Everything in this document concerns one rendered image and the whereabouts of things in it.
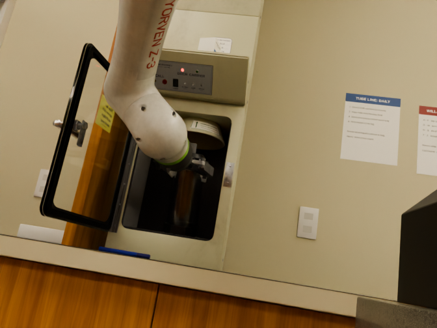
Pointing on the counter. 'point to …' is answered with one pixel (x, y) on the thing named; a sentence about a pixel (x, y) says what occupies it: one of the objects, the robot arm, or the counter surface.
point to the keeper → (228, 174)
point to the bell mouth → (204, 133)
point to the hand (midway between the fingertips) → (188, 173)
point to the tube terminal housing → (201, 256)
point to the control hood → (227, 65)
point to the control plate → (166, 71)
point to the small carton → (209, 44)
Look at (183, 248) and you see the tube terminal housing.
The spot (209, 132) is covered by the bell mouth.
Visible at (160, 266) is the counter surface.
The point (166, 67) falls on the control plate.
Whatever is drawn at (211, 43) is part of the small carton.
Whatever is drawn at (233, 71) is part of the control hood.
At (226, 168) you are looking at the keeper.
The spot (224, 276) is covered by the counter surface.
